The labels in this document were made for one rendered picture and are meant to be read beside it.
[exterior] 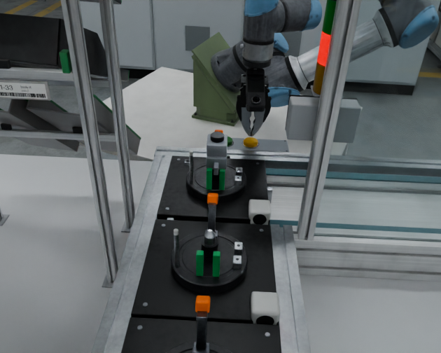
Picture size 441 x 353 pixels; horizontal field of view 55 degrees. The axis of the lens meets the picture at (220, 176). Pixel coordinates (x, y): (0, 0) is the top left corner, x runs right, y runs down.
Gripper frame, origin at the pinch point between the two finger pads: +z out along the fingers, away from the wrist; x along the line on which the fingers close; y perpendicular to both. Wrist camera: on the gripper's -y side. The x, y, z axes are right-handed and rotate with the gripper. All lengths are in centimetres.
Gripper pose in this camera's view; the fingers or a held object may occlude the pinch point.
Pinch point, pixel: (250, 133)
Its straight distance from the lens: 117.2
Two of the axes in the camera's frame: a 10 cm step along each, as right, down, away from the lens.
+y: 0.4, -5.6, 8.3
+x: -10.0, -0.5, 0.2
